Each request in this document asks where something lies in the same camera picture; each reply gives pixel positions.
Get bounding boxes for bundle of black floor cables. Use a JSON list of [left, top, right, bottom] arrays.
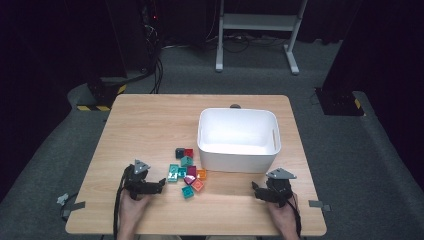
[[139, 6, 165, 95]]

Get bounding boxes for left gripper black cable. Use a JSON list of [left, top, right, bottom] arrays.
[[113, 164, 134, 240]]

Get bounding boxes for person's right hand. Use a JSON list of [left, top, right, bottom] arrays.
[[268, 196, 299, 233]]

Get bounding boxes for black cables under stand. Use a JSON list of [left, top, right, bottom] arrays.
[[204, 31, 289, 54]]

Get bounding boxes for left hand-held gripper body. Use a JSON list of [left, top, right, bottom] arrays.
[[123, 159, 158, 201]]

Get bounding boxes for white plastic bin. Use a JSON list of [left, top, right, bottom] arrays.
[[197, 107, 283, 174]]

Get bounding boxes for long mint green toy brick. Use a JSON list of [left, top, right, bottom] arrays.
[[166, 163, 180, 183]]

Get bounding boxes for black stand base striped tape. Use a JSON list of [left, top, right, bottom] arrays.
[[76, 76, 128, 113]]

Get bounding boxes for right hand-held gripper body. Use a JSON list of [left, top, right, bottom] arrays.
[[265, 167, 298, 208]]

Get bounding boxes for person's left hand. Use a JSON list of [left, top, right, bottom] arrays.
[[118, 191, 153, 231]]

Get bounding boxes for dark curtain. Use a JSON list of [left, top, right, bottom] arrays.
[[0, 0, 128, 201], [321, 0, 424, 191]]

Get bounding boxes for grey tape strip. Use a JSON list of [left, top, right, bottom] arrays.
[[308, 199, 332, 213], [60, 201, 87, 219]]

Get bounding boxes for white metal stand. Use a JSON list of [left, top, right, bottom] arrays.
[[215, 0, 309, 76]]

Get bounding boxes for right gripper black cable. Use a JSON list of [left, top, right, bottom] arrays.
[[288, 196, 303, 239]]

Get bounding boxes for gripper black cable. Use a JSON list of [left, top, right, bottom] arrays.
[[113, 164, 134, 240], [288, 196, 303, 239]]

